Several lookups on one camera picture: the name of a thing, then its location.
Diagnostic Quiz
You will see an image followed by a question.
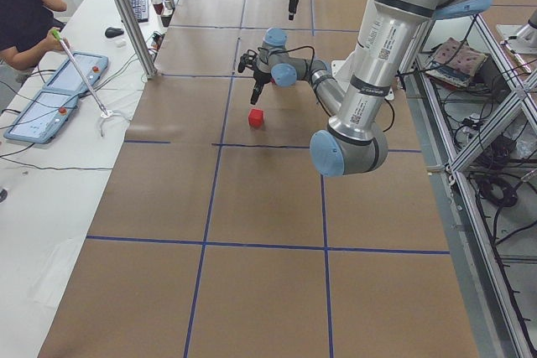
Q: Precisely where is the metal cup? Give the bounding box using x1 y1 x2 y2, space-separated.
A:
163 0 175 11

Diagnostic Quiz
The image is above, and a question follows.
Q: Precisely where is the black computer mouse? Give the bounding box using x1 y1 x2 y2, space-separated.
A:
104 27 124 39

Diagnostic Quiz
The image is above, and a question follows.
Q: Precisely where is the stack of books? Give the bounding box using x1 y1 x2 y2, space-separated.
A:
425 38 488 88

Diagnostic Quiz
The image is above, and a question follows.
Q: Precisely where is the upper teach pendant tablet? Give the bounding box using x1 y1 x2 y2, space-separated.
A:
43 52 109 95

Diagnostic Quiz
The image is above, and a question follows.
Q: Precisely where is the teach pendant tablet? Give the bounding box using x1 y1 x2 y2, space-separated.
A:
4 91 79 144
43 52 109 95

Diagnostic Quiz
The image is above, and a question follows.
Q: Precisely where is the lower teach pendant tablet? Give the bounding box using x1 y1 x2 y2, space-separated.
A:
4 91 79 144

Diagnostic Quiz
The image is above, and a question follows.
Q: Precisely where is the seated person black shirt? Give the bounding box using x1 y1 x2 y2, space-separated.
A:
1 0 67 70

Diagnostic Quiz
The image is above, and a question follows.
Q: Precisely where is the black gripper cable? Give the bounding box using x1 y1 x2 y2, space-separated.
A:
268 45 320 78

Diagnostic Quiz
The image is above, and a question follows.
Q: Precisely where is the aluminium frame post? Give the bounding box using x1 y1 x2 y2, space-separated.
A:
114 0 157 79

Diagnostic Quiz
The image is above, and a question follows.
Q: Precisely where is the metal rod green handle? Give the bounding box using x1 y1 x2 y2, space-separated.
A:
50 29 114 119

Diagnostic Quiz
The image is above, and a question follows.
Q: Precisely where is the aluminium table frame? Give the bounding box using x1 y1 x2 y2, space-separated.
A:
401 5 536 357

